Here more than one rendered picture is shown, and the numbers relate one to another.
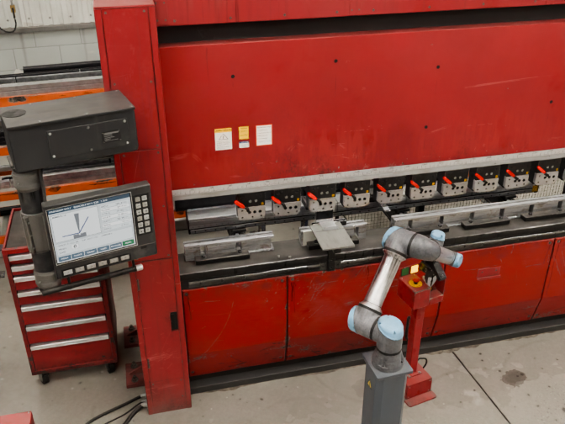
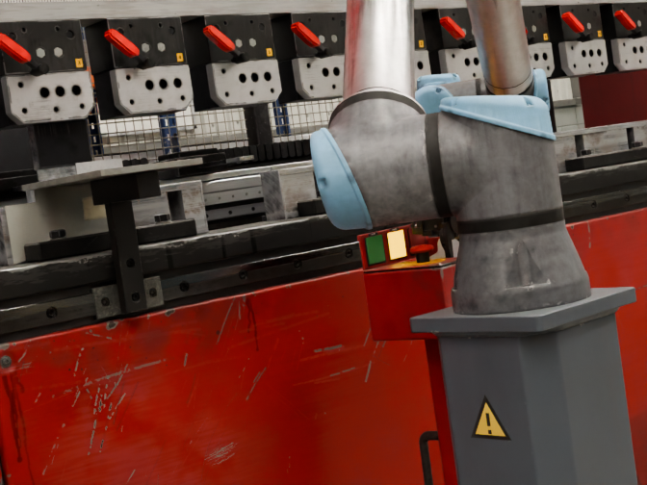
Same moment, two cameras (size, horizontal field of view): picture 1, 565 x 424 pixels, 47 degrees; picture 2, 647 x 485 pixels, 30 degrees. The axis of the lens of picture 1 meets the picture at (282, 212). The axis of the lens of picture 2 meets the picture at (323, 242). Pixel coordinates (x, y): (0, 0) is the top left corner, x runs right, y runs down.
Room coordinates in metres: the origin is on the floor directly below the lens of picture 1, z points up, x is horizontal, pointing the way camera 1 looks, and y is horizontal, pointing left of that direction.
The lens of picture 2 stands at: (1.22, 0.26, 0.94)
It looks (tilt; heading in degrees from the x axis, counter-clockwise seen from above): 3 degrees down; 335
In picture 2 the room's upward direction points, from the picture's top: 8 degrees counter-clockwise
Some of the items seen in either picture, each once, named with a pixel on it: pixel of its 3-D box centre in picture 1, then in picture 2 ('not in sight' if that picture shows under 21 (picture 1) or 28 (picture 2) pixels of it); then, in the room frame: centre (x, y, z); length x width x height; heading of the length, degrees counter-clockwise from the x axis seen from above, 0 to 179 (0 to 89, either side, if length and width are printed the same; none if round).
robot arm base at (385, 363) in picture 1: (388, 353); (515, 258); (2.33, -0.49, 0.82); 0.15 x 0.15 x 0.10
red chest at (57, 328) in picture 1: (67, 294); not in sight; (3.22, 1.30, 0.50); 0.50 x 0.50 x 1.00; 14
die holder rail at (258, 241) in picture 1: (229, 246); not in sight; (3.11, 0.30, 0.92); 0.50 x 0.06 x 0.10; 104
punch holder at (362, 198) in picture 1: (354, 190); (140, 67); (3.28, -0.41, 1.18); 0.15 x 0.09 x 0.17; 104
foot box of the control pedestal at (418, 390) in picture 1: (412, 381); not in sight; (2.95, -0.78, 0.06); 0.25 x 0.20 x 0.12; 25
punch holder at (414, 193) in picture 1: (420, 182); (314, 57); (3.38, -0.80, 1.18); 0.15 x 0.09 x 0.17; 104
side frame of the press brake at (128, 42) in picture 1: (145, 204); not in sight; (3.18, 0.75, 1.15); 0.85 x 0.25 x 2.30; 14
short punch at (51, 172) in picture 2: (324, 214); (61, 150); (3.24, -0.24, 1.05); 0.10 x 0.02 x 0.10; 104
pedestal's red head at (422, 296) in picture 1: (420, 284); (436, 276); (2.98, -0.77, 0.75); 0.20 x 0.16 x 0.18; 115
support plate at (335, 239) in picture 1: (331, 235); (110, 174); (3.10, -0.27, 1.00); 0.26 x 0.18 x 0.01; 14
